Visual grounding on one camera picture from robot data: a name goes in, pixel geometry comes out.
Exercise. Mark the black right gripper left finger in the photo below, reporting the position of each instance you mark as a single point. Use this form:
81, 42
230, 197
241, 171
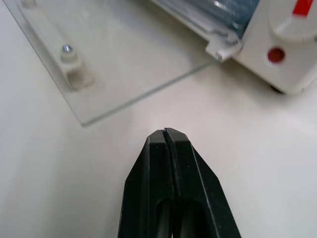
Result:
151, 178

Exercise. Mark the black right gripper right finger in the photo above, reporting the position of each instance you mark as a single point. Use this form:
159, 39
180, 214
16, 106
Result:
195, 183

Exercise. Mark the glass toaster oven door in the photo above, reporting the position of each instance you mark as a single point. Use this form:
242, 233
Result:
119, 57

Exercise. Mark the red oven indicator light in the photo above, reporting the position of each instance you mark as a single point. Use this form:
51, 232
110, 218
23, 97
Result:
275, 54

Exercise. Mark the white toaster oven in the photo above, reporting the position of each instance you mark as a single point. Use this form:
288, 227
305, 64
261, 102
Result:
272, 42

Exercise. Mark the white oven timer knob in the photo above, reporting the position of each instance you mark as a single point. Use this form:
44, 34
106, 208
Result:
294, 19

